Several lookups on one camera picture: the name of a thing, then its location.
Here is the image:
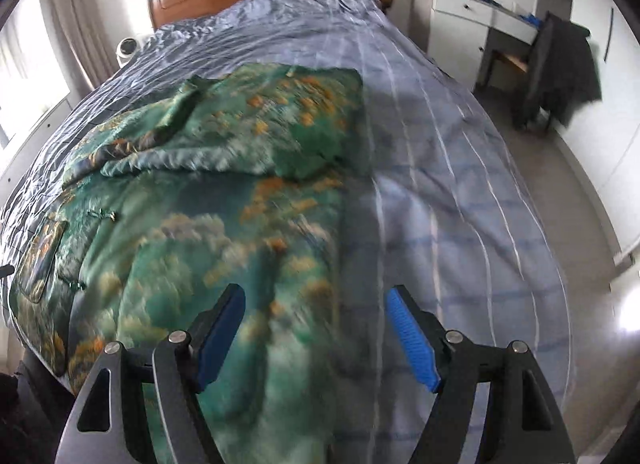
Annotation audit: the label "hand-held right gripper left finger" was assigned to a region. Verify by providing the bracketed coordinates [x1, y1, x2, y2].
[54, 283, 247, 464]

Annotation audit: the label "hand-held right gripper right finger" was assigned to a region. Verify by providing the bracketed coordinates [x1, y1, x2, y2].
[384, 285, 576, 464]

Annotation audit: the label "green printed jacket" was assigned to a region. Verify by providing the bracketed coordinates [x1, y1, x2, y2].
[11, 64, 365, 464]

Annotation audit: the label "bed with blue checked cover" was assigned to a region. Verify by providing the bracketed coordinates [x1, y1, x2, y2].
[0, 0, 571, 464]

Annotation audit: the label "person's dark trousers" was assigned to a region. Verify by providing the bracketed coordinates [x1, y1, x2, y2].
[0, 359, 76, 464]

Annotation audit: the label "white window cabinet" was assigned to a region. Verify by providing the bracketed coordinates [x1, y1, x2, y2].
[0, 94, 81, 205]

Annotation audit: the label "wooden chair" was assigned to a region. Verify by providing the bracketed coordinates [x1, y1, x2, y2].
[477, 12, 561, 135]

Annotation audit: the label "small white fan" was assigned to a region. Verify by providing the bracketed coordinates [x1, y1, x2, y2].
[116, 37, 143, 68]

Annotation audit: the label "dark jacket on chair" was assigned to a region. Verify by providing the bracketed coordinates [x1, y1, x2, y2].
[517, 12, 603, 130]

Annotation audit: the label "white wardrobe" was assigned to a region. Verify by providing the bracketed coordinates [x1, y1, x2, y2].
[535, 0, 640, 265]

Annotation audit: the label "white desk with drawers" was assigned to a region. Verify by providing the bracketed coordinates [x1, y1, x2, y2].
[411, 0, 543, 90]

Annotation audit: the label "brown curtain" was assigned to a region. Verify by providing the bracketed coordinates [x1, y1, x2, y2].
[40, 0, 126, 90]

